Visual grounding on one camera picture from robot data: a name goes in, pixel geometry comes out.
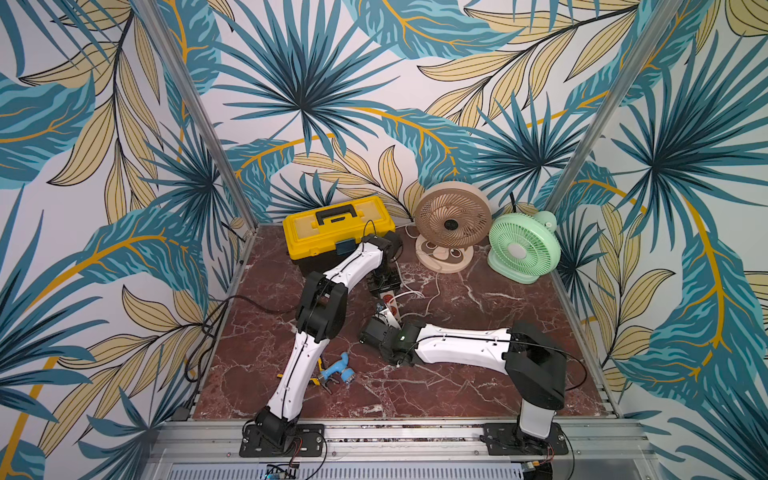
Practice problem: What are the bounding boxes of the yellow black pliers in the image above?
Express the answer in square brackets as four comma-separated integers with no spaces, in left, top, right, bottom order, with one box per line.
[307,357,332,394]

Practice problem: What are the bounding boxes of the aluminium front rail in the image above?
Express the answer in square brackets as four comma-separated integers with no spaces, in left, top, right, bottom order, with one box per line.
[140,417,663,479]

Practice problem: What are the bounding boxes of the yellow black toolbox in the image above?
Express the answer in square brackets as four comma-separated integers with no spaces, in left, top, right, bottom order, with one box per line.
[282,196,396,277]

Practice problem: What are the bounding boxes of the green desk fan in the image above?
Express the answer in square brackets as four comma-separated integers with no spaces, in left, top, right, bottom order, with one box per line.
[487,211,561,285]

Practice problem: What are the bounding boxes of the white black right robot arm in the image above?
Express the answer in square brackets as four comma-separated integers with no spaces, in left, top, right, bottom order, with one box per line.
[360,319,568,441]

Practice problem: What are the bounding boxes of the beige red power strip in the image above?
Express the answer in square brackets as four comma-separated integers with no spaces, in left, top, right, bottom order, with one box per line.
[380,290,400,328]

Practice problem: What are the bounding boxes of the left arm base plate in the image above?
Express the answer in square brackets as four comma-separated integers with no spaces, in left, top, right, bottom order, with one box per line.
[238,423,325,458]

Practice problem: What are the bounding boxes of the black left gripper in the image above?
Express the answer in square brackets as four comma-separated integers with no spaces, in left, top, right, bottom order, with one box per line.
[365,264,401,299]

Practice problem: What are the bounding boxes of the black cable bundle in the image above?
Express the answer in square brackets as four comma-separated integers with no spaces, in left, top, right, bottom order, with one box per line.
[182,293,301,385]

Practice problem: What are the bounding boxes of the white beige fan cable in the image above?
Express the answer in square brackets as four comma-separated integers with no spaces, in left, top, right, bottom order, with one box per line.
[398,226,448,319]

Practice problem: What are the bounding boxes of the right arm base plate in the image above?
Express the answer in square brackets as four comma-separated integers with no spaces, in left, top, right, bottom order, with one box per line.
[479,423,569,458]

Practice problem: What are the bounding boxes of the beige raccoon desk fan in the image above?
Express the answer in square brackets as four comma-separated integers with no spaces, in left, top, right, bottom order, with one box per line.
[414,181,492,274]

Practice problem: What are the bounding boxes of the blue plastic pipe fitting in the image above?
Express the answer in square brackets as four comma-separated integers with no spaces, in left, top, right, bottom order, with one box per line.
[318,352,356,385]

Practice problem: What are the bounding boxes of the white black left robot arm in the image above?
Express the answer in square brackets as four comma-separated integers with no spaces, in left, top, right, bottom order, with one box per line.
[254,231,402,450]

